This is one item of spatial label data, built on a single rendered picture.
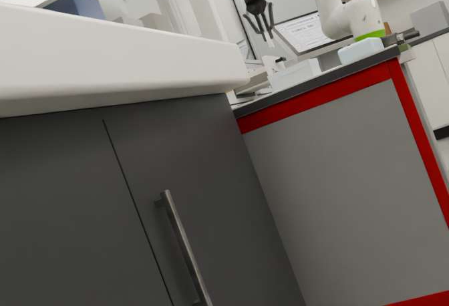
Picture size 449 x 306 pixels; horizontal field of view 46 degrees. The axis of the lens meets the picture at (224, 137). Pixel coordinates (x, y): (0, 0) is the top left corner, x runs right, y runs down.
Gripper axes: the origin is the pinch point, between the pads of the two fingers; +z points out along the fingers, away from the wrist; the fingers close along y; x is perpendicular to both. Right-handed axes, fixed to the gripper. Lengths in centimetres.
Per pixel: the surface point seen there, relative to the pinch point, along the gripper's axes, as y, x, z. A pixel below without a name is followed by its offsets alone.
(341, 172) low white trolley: 19, -68, 49
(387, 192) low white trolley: 28, -68, 57
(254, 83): -9.5, -9.9, 14.3
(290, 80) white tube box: 14, -62, 21
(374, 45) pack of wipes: 37, -64, 21
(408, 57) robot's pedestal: 46, 11, 26
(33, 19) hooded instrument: 8, -157, 10
